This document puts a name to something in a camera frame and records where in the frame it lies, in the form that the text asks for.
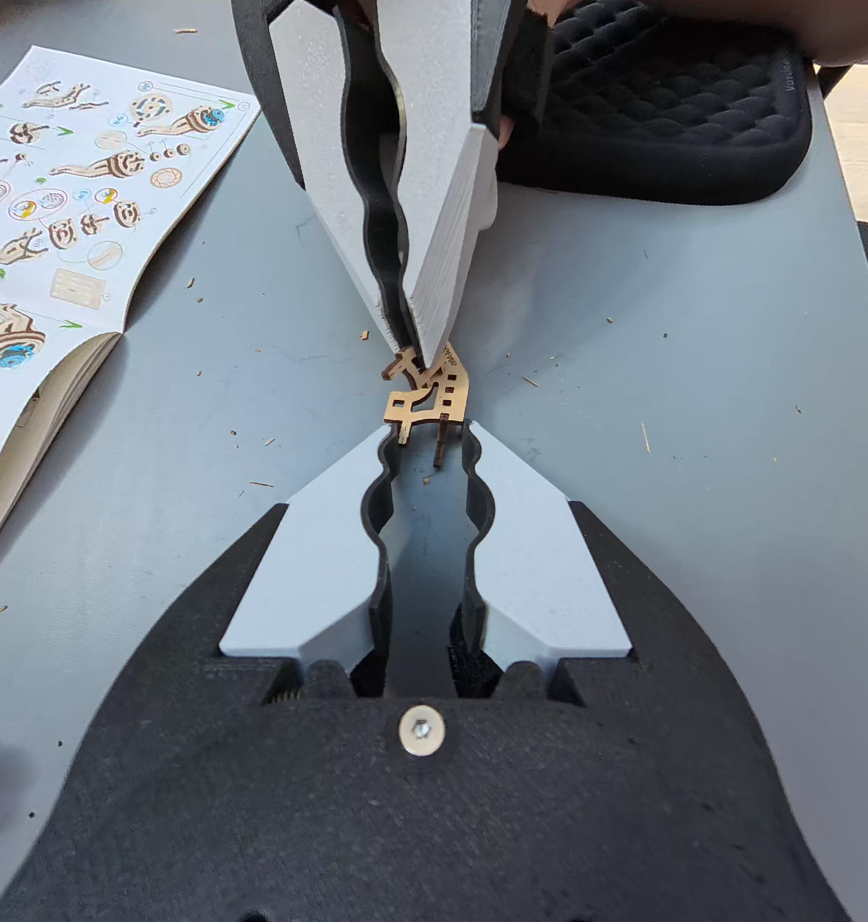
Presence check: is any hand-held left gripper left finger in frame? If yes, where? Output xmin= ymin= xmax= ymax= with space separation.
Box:
xmin=219 ymin=424 xmax=397 ymax=698

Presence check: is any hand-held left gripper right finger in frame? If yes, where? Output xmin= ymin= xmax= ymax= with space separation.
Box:
xmin=450 ymin=420 xmax=634 ymax=698

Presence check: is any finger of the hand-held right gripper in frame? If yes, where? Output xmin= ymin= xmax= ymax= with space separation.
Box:
xmin=268 ymin=0 xmax=408 ymax=355
xmin=371 ymin=0 xmax=496 ymax=363

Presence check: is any curved wooden model part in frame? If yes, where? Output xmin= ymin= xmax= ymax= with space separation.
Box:
xmin=384 ymin=342 xmax=471 ymax=469

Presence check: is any small wooden model part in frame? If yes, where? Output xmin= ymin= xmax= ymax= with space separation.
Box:
xmin=381 ymin=346 xmax=425 ymax=388

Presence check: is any person's right forearm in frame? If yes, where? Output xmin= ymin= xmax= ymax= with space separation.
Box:
xmin=650 ymin=0 xmax=868 ymax=68

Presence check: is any black quilted wrist rest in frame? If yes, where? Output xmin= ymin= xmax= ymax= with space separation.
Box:
xmin=495 ymin=0 xmax=815 ymax=206

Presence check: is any open instruction booklet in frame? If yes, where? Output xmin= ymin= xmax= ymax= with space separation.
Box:
xmin=0 ymin=45 xmax=262 ymax=570

